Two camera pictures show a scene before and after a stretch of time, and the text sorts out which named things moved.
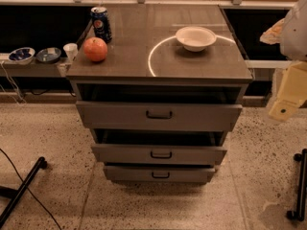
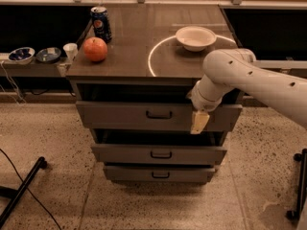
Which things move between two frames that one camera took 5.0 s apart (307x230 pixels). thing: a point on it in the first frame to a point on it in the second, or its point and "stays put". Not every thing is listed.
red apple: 95,49 stays put
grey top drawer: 159,117 stays put
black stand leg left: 15,195 stays put
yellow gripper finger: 292,92 to 205,98
